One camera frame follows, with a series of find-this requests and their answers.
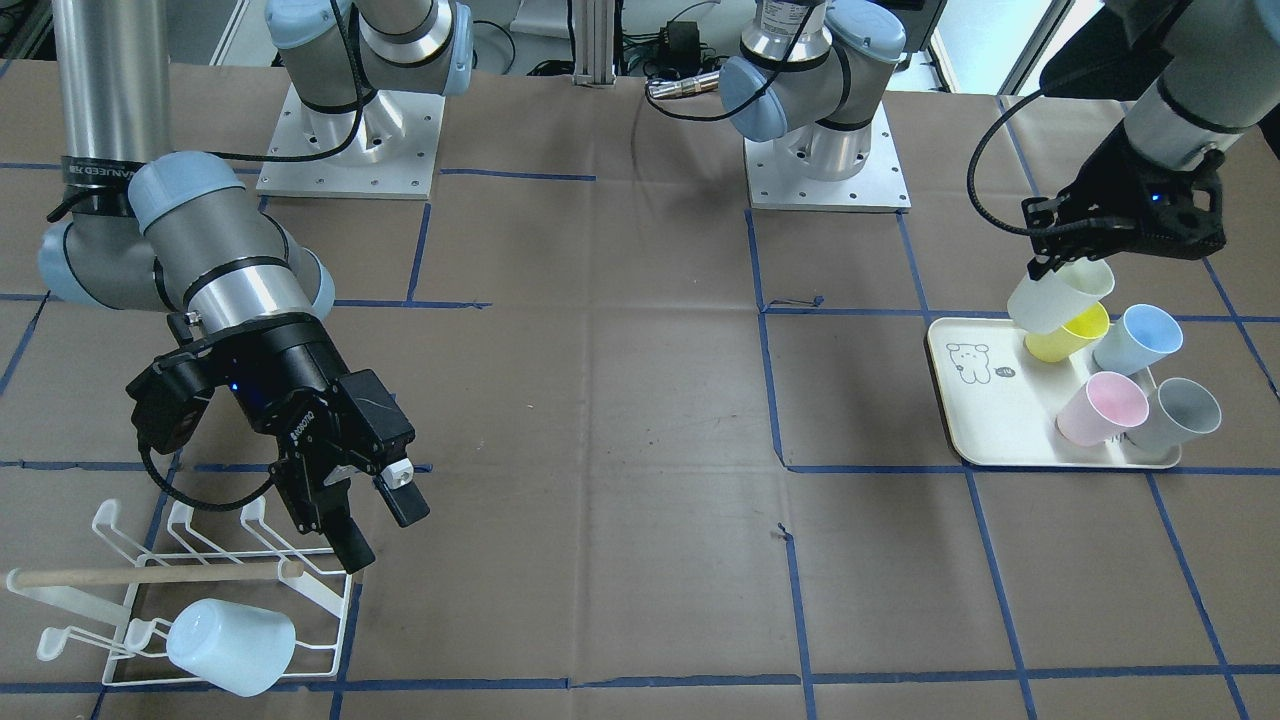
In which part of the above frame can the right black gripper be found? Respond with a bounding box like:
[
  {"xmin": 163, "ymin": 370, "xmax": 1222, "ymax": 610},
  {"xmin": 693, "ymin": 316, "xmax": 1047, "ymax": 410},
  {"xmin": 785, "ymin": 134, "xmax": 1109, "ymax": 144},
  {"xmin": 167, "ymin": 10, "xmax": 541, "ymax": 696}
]
[{"xmin": 215, "ymin": 313, "xmax": 430, "ymax": 574}]

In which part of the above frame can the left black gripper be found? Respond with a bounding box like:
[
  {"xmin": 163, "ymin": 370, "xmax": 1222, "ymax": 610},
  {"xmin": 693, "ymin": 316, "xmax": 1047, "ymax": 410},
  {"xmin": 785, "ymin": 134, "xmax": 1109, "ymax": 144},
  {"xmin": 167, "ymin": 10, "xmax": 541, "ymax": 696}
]
[{"xmin": 1021, "ymin": 126, "xmax": 1225, "ymax": 282}]

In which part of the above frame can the pale green cup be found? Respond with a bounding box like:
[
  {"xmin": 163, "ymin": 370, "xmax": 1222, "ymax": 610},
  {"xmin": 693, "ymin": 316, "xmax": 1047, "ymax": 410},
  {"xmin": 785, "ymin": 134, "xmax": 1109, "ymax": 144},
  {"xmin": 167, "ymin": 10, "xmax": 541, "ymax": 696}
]
[{"xmin": 1007, "ymin": 259, "xmax": 1115, "ymax": 334}]

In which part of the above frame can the light blue cup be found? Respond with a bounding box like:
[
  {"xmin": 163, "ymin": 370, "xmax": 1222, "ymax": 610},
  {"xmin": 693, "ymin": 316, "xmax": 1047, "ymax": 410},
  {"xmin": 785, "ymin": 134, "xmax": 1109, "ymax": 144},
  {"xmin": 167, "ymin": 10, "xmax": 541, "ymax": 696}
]
[
  {"xmin": 166, "ymin": 598, "xmax": 296, "ymax": 697},
  {"xmin": 1092, "ymin": 304, "xmax": 1184, "ymax": 375}
]

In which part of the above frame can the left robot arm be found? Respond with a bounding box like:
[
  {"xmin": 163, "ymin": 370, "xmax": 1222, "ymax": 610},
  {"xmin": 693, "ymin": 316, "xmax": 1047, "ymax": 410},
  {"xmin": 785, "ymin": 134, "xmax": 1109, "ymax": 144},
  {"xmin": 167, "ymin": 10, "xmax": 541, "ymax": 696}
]
[{"xmin": 719, "ymin": 1, "xmax": 1277, "ymax": 281}]

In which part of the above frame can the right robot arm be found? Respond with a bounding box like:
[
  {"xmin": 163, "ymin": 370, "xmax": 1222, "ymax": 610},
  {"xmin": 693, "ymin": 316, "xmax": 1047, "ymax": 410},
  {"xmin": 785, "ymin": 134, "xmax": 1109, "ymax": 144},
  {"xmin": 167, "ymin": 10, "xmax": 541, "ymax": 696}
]
[{"xmin": 38, "ymin": 1, "xmax": 429, "ymax": 573}]

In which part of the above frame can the yellow cup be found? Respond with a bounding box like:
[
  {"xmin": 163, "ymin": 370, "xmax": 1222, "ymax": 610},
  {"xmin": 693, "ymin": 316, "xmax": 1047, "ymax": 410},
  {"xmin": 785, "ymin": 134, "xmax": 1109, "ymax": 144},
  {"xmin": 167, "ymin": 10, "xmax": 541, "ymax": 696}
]
[{"xmin": 1024, "ymin": 302, "xmax": 1111, "ymax": 363}]

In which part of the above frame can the pink cup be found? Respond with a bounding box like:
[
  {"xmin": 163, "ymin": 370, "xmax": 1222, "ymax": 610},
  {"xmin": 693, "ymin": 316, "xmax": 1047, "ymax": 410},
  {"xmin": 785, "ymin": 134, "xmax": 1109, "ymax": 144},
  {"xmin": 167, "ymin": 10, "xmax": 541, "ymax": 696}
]
[{"xmin": 1055, "ymin": 372, "xmax": 1149, "ymax": 447}]

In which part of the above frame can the grey cup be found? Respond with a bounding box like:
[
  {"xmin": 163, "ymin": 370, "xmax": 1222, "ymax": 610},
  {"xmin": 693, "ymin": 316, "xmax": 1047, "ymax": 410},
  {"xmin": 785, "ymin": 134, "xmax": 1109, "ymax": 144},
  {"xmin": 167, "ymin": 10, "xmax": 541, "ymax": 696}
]
[{"xmin": 1126, "ymin": 377, "xmax": 1222, "ymax": 452}]

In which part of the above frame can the cream plastic tray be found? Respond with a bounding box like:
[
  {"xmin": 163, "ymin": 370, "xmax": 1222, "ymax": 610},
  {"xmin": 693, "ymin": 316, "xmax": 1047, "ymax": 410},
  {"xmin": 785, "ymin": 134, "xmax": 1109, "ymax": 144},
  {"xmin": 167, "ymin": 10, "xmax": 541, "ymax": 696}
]
[{"xmin": 925, "ymin": 316, "xmax": 1181, "ymax": 470}]

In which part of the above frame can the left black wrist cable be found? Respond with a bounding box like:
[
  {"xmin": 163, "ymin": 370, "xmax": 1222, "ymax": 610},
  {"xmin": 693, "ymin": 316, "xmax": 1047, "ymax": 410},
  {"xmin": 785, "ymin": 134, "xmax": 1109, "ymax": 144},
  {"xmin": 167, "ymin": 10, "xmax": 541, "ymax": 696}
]
[{"xmin": 965, "ymin": 50, "xmax": 1171, "ymax": 240}]

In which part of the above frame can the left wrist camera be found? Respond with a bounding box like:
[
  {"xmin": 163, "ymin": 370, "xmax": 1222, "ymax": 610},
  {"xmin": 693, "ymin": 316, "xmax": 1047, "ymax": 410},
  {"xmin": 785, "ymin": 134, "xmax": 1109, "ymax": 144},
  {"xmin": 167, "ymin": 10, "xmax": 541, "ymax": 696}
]
[{"xmin": 1133, "ymin": 154, "xmax": 1228, "ymax": 260}]

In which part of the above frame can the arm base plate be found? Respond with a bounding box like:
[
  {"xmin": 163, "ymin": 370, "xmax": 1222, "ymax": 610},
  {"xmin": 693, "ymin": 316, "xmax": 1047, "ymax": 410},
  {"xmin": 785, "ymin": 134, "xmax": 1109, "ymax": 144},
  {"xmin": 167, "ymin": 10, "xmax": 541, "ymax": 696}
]
[
  {"xmin": 256, "ymin": 88, "xmax": 445, "ymax": 201},
  {"xmin": 744, "ymin": 105, "xmax": 913, "ymax": 213}
]

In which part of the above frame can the white wire cup rack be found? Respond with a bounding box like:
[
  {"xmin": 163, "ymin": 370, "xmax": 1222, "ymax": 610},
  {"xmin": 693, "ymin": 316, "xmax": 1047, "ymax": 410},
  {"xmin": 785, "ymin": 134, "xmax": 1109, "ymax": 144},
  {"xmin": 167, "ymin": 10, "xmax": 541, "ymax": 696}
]
[{"xmin": 5, "ymin": 498, "xmax": 355, "ymax": 687}]

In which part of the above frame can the aluminium frame post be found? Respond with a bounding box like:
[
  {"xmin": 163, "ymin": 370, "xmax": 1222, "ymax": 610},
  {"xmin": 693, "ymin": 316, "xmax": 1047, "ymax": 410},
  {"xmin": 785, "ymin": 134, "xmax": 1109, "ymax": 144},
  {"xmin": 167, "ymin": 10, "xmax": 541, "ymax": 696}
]
[{"xmin": 567, "ymin": 0, "xmax": 621, "ymax": 87}]

